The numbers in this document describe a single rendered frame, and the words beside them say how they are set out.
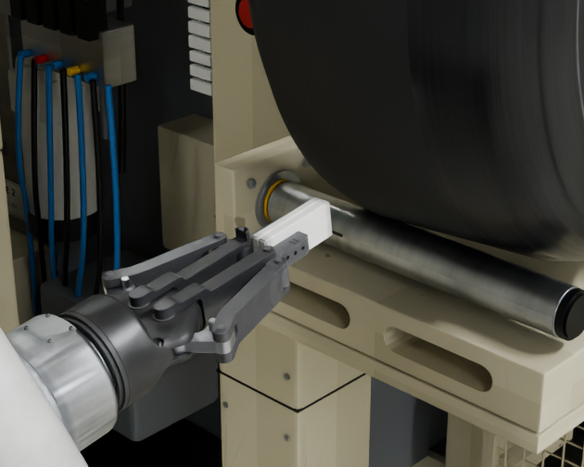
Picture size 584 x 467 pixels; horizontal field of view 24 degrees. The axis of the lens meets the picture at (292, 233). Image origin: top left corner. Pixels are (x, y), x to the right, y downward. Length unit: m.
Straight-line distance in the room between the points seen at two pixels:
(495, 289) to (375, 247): 0.13
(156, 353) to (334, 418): 0.70
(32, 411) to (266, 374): 0.91
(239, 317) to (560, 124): 0.28
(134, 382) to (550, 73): 0.36
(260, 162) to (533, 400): 0.36
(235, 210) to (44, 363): 0.48
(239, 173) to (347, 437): 0.44
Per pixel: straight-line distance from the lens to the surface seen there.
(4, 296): 1.54
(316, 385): 1.51
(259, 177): 1.29
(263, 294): 0.93
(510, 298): 1.14
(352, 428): 1.60
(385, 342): 1.22
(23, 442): 0.62
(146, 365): 0.88
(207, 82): 1.46
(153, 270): 0.97
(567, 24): 0.98
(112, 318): 0.88
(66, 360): 0.85
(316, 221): 1.01
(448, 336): 1.17
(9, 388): 0.62
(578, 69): 1.00
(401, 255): 1.20
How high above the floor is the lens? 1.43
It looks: 25 degrees down
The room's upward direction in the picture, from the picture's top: straight up
